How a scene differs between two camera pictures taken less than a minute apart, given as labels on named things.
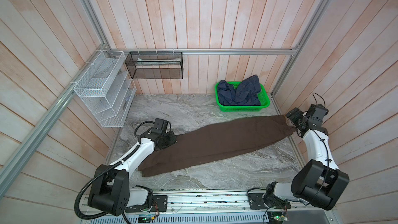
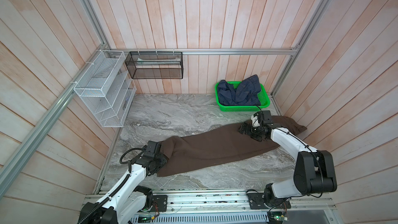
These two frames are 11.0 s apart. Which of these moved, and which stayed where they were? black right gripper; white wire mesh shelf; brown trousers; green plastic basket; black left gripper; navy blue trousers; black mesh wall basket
Moved: black left gripper; black right gripper; brown trousers
Stayed: black mesh wall basket; navy blue trousers; green plastic basket; white wire mesh shelf
